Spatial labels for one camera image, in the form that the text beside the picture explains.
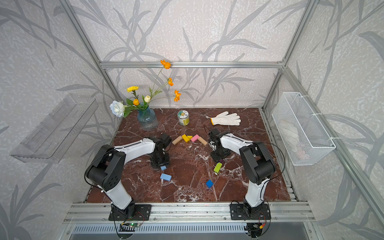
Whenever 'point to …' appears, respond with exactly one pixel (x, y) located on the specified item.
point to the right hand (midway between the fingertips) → (220, 156)
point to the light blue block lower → (166, 177)
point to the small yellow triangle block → (189, 136)
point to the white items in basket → (291, 136)
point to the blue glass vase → (147, 119)
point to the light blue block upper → (163, 167)
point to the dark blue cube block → (209, 183)
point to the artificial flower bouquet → (133, 101)
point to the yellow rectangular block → (185, 138)
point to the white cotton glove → (224, 118)
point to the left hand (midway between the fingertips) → (166, 166)
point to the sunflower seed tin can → (183, 117)
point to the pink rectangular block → (194, 138)
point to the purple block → (221, 160)
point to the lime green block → (217, 167)
